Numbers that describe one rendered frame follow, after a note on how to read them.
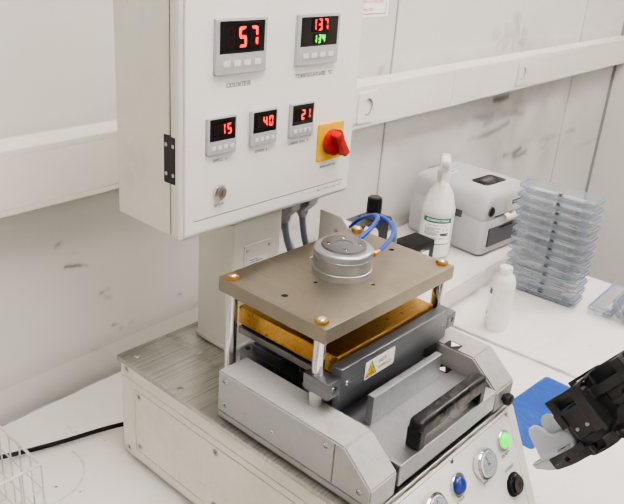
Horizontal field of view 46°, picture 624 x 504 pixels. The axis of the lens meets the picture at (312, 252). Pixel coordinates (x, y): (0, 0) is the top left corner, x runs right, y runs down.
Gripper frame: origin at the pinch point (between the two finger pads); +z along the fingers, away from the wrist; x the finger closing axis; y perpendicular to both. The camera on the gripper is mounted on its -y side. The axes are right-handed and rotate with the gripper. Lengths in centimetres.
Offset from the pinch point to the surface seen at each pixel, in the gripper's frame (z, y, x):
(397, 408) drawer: 2.2, 16.9, 14.2
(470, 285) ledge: 36, 32, -62
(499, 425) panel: 2.3, 7.4, -0.1
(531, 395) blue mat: 21.0, 5.7, -35.1
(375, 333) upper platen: -2.3, 25.9, 14.3
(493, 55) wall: 20, 85, -119
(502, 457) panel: 4.4, 3.7, 0.9
